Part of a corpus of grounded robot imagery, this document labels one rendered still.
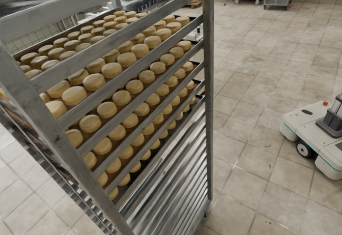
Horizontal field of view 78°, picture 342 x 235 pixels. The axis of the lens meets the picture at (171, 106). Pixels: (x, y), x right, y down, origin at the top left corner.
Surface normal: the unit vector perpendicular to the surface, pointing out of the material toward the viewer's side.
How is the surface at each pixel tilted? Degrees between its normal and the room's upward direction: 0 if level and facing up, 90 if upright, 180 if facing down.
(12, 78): 90
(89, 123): 0
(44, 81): 90
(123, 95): 0
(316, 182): 0
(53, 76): 90
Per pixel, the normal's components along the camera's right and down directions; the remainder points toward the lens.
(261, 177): -0.13, -0.75
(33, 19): 0.82, 0.29
